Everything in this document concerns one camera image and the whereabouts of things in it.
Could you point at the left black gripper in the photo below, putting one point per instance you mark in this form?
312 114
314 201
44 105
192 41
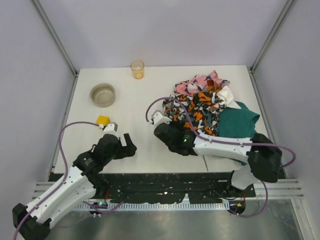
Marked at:
124 149

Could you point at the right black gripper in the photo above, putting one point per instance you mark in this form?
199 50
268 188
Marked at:
163 133

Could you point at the black orange grey camo cloth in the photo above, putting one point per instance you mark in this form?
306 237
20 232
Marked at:
199 111

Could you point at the white printed cloth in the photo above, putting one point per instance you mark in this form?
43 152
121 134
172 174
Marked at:
227 97

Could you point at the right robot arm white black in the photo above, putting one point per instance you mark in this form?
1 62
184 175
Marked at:
261 157

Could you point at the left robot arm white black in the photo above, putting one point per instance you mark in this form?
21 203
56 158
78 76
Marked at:
81 182

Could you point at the pink patterned cloth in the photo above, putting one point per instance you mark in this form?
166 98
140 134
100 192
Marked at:
198 84

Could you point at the teal green cloth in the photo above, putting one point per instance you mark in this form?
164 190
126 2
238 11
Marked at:
237 123

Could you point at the orange brown camo cloth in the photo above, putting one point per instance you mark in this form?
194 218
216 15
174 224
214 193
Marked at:
213 86

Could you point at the yellow cube block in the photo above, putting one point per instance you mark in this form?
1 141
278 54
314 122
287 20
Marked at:
103 120

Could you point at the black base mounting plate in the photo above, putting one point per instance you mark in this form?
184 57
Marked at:
169 188

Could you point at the grey ceramic bowl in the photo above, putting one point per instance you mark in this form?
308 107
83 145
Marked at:
103 95

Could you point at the orange translucent plastic cup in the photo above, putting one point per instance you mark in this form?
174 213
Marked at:
138 69

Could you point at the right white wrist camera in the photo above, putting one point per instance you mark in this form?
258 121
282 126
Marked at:
158 118

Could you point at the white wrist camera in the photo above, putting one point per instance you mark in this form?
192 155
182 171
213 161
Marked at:
111 129
158 118

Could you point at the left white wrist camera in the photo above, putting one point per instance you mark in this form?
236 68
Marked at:
111 129

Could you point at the white slotted cable duct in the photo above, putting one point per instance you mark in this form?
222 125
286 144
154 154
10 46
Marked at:
183 206

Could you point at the left aluminium frame post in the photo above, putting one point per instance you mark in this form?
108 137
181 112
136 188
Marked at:
53 34

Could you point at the aluminium frame post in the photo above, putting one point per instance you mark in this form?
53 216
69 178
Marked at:
279 21
53 34

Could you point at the right aluminium frame post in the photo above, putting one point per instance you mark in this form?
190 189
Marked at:
279 21

